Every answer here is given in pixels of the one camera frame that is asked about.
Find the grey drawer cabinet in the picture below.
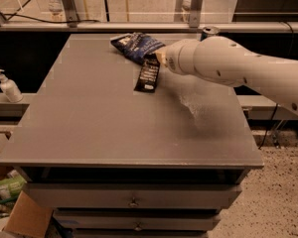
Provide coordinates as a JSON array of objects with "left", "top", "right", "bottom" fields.
[{"left": 0, "top": 34, "right": 263, "bottom": 238}]

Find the brown cardboard box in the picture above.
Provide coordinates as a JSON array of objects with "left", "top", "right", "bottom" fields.
[{"left": 4, "top": 191, "right": 53, "bottom": 238}]

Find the drawer knob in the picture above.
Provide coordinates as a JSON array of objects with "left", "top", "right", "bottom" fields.
[
  {"left": 134, "top": 223, "right": 143, "bottom": 232},
  {"left": 128, "top": 197, "right": 139, "bottom": 208}
]

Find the blue chip bag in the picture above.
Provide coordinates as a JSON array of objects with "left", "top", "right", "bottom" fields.
[{"left": 110, "top": 33, "right": 164, "bottom": 64}]

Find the white pump bottle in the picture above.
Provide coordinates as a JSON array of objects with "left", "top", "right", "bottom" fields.
[{"left": 0, "top": 68, "right": 23, "bottom": 103}]

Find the green wipes package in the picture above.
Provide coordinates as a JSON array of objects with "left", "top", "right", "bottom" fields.
[{"left": 0, "top": 176, "right": 26, "bottom": 199}]

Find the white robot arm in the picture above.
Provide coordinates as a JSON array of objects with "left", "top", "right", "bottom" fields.
[{"left": 155, "top": 36, "right": 298, "bottom": 116}]

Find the top drawer knob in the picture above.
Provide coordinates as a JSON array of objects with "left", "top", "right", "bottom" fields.
[{"left": 128, "top": 197, "right": 139, "bottom": 208}]

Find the black rxbar chocolate bar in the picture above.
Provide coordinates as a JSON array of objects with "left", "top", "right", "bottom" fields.
[{"left": 134, "top": 56, "right": 160, "bottom": 93}]

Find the red bull can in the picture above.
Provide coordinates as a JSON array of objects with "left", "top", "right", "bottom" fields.
[{"left": 201, "top": 26, "right": 220, "bottom": 41}]

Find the black cable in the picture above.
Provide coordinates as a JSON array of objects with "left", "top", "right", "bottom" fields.
[{"left": 0, "top": 13, "right": 101, "bottom": 25}]

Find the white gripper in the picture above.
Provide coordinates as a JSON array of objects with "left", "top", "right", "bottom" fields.
[{"left": 154, "top": 42, "right": 188, "bottom": 75}]

